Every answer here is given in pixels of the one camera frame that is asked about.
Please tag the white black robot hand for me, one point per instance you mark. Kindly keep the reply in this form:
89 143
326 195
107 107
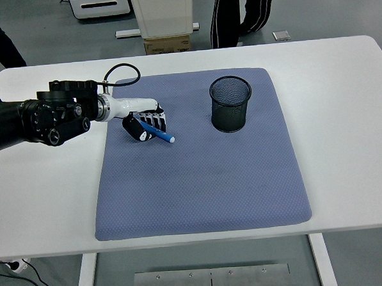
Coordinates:
131 105

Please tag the blue marker pen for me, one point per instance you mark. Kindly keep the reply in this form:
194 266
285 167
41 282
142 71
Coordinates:
163 136

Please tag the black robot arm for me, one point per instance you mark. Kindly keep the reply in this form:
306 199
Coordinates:
32 119

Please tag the black mesh pen holder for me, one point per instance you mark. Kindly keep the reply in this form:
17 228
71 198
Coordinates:
229 115

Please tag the brown cardboard box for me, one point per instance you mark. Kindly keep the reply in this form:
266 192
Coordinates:
166 45

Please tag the silver base bar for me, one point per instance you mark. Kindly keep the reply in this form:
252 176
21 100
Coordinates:
127 33

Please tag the blue-grey quilted mat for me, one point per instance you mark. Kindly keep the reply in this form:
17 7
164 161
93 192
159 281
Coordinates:
199 181

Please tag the white appliance with dark slot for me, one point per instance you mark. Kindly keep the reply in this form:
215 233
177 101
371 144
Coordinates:
100 6

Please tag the person in striped trousers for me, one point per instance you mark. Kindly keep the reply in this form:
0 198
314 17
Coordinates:
226 16

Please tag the small grey floor plate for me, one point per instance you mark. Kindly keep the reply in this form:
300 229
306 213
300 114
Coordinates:
281 36

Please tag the white table leg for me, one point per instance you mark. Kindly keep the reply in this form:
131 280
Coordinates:
322 261
86 276

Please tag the white power strip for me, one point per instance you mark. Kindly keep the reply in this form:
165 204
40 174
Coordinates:
18 265

